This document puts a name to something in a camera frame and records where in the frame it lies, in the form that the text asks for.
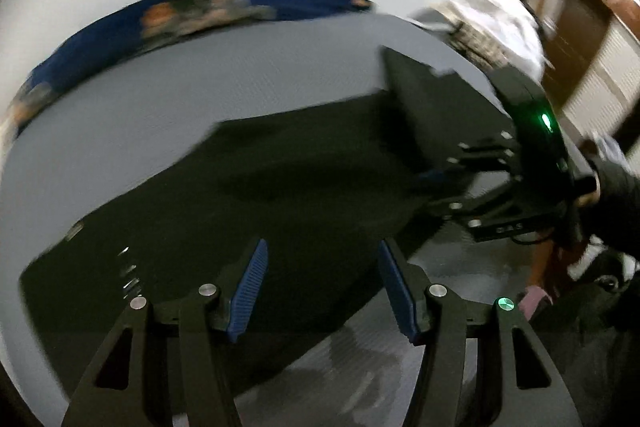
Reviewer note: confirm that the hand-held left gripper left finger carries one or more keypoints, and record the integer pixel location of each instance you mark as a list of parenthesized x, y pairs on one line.
[(247, 287)]

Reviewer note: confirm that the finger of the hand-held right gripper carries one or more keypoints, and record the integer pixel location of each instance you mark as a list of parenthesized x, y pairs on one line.
[(480, 157), (480, 207)]

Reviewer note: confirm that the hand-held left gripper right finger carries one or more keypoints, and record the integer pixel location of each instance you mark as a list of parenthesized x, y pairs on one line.
[(397, 287)]

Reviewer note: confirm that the black pants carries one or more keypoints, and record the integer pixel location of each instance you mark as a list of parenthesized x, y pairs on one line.
[(260, 187)]

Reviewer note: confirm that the person's right forearm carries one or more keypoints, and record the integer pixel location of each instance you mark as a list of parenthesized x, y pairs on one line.
[(615, 202)]

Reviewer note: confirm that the striped black and cream cloth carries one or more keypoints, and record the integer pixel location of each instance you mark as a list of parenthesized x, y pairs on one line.
[(472, 38)]

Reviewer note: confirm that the white crumpled cloth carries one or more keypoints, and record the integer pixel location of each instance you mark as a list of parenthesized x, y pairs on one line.
[(505, 22)]

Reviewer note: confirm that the brown wooden furniture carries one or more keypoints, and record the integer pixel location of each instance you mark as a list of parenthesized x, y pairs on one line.
[(585, 12)]

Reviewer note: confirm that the person's dark clothing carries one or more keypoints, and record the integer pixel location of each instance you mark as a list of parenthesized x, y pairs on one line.
[(590, 357)]

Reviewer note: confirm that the grey bed sheet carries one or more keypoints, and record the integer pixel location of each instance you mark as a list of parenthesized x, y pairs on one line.
[(200, 77)]

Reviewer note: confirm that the blue printed blanket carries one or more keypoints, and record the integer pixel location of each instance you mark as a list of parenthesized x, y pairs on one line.
[(150, 14)]

